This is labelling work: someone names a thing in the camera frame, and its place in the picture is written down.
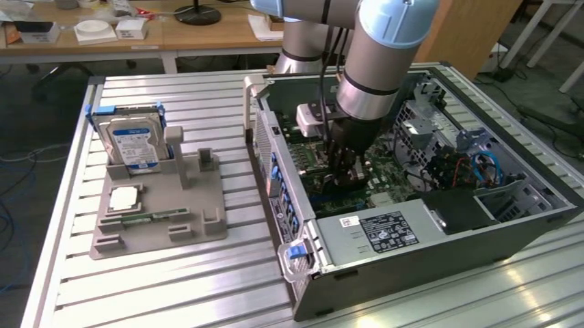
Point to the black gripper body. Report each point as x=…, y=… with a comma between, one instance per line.
x=356, y=136

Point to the black GPU card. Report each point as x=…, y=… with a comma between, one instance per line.
x=342, y=187

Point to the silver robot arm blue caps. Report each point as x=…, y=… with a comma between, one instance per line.
x=375, y=51

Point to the blue slot retainer clip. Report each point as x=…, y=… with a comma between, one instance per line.
x=289, y=208
x=284, y=189
x=274, y=167
x=297, y=225

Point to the CPU socket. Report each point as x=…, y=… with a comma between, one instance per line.
x=321, y=153

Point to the metal disk bay cage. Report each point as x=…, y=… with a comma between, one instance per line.
x=424, y=130
x=515, y=201

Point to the green motherboard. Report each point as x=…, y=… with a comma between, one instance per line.
x=388, y=184

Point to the black plastic shroud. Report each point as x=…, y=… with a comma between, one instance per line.
x=456, y=212

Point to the grey power supply with label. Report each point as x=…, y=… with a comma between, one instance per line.
x=337, y=246

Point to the white paper stack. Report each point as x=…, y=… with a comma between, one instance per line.
x=265, y=32

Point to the blue case latch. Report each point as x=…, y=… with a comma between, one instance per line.
x=294, y=253

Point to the black power adapter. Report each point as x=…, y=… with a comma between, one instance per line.
x=505, y=75

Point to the wooden cabinet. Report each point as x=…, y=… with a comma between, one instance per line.
x=465, y=34

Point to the open black PC case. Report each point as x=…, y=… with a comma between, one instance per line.
x=411, y=273

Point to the black stand foot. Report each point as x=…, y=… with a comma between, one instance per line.
x=547, y=116

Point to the grey parts rack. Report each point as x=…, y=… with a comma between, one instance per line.
x=197, y=218

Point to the hard disk with blue rails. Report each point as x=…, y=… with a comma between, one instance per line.
x=133, y=143

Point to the black round lamp base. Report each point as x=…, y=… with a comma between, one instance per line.
x=198, y=17

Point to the bare green RAM stick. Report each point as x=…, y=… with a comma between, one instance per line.
x=150, y=217

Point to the silver CPU chip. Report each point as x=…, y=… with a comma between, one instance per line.
x=125, y=198

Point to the white box with label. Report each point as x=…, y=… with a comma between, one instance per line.
x=133, y=30

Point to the white round part square base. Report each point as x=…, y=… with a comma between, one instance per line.
x=94, y=32

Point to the grey cup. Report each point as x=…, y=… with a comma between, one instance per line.
x=67, y=4

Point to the white box black top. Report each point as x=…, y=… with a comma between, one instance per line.
x=39, y=36

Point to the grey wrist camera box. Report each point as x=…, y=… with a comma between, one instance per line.
x=308, y=119

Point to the small black case switch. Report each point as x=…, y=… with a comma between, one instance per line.
x=276, y=130

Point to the wooden desk white frame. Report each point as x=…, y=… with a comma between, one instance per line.
x=191, y=37

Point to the white table frame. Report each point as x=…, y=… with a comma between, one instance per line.
x=539, y=48

